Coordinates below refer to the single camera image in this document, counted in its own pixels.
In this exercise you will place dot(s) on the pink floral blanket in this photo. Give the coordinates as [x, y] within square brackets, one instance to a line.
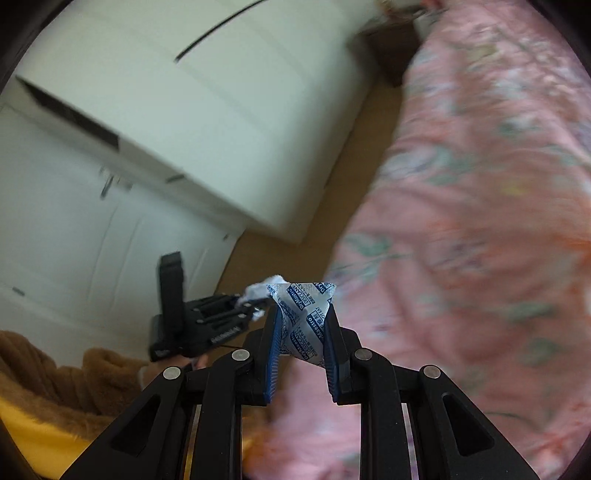
[461, 207]

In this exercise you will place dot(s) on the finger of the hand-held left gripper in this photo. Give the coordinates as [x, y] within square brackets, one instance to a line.
[226, 317]
[212, 302]

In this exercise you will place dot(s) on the white wardrobe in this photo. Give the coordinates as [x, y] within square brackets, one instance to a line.
[207, 115]

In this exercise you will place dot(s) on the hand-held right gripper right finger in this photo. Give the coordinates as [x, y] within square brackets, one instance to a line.
[331, 364]

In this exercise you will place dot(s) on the brown wooden nightstand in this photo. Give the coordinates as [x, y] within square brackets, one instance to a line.
[392, 50]

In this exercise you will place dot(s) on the yellow garment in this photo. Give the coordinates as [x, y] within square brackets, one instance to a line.
[46, 443]

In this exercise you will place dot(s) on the white tissue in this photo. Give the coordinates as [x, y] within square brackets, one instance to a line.
[261, 290]

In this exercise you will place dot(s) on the white blue printed desiccant packet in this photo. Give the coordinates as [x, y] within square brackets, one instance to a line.
[300, 318]

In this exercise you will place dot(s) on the white panelled door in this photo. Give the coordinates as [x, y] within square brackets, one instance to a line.
[69, 240]

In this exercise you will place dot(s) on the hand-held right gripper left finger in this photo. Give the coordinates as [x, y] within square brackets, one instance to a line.
[272, 355]

